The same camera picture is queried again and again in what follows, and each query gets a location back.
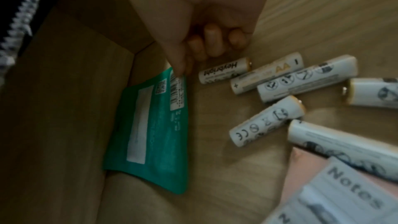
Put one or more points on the pink sticky notes pad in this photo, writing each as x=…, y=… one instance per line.
x=329, y=193

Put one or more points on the green foil packet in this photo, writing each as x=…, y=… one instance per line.
x=161, y=129

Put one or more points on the dark jacket with white zipper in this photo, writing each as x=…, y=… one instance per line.
x=18, y=4

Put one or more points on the group of white batteries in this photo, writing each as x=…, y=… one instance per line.
x=295, y=82

